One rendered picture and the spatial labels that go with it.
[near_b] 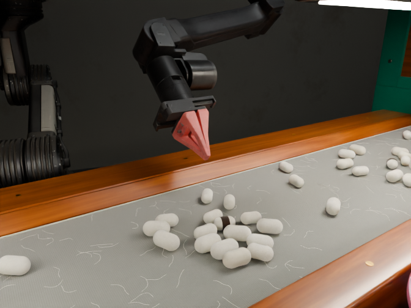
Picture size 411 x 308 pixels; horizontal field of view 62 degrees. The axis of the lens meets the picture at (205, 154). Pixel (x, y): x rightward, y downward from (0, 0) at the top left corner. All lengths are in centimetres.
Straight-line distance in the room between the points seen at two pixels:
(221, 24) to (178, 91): 25
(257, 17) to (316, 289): 66
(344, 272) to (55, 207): 41
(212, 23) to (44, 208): 49
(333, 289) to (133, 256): 24
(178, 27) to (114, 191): 33
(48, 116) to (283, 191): 55
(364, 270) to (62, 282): 33
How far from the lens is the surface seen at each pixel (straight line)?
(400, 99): 126
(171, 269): 43
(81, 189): 59
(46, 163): 76
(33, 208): 56
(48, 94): 93
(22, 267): 45
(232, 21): 81
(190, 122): 54
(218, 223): 48
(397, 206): 63
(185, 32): 69
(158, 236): 45
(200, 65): 66
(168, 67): 62
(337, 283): 39
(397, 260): 45
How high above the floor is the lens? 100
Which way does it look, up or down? 20 degrees down
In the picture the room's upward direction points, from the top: straight up
